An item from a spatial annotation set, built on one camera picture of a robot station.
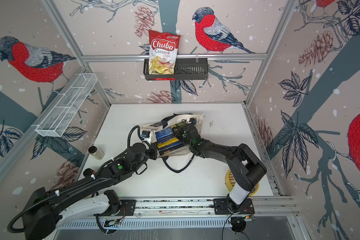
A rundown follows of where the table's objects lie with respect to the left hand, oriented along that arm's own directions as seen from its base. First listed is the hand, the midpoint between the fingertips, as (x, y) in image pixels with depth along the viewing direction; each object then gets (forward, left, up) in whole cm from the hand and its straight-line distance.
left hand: (161, 140), depth 78 cm
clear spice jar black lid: (-2, +39, -11) cm, 41 cm away
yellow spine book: (+5, -2, -12) cm, 13 cm away
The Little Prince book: (+5, -7, -12) cm, 15 cm away
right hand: (+10, -5, -4) cm, 12 cm away
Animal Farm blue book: (+6, -1, -5) cm, 8 cm away
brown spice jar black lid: (-14, +38, -9) cm, 41 cm away
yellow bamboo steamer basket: (-17, -37, -13) cm, 43 cm away
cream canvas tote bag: (-1, +4, +11) cm, 12 cm away
